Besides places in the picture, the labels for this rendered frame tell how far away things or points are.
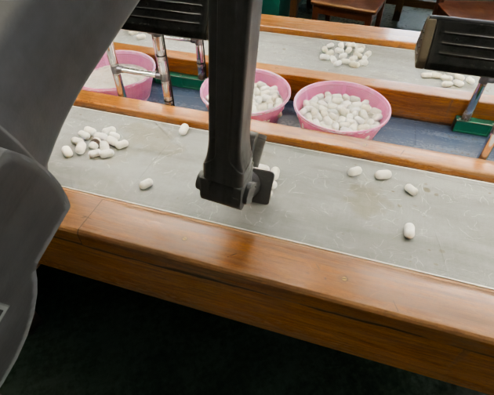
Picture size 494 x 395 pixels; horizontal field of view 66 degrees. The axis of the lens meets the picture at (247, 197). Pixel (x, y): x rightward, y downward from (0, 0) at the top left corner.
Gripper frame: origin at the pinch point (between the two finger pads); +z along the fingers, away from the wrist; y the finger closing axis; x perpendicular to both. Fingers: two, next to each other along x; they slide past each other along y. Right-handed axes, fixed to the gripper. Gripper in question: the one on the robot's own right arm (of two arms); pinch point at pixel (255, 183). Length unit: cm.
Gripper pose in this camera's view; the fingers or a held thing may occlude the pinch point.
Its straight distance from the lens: 84.2
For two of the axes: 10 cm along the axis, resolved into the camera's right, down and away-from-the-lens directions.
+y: -9.6, -2.0, 2.0
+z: 2.1, -0.6, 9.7
